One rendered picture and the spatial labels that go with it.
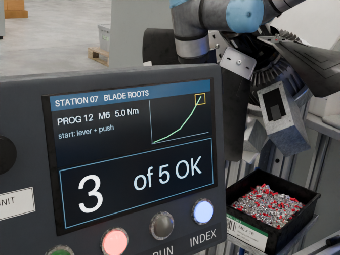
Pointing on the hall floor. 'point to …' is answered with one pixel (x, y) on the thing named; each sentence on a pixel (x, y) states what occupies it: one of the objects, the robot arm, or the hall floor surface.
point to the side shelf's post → (315, 174)
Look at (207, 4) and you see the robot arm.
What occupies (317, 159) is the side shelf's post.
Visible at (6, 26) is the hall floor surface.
